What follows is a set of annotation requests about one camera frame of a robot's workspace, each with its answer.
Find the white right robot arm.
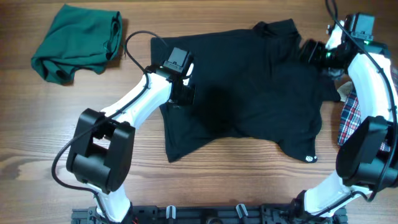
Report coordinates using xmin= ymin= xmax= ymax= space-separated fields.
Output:
xmin=289 ymin=13 xmax=397 ymax=223

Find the plaid checkered cloth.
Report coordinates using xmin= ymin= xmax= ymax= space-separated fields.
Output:
xmin=338 ymin=65 xmax=398 ymax=153

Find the black garment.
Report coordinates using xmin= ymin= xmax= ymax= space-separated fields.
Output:
xmin=150 ymin=19 xmax=340 ymax=163

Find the white cloth piece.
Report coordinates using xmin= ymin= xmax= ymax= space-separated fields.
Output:
xmin=337 ymin=82 xmax=353 ymax=102

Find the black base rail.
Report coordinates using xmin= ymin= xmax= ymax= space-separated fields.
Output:
xmin=71 ymin=203 xmax=348 ymax=224

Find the green cloth bag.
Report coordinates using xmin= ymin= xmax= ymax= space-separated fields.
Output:
xmin=30 ymin=4 xmax=123 ymax=85

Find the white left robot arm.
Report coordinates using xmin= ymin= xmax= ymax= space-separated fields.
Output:
xmin=66 ymin=48 xmax=195 ymax=223

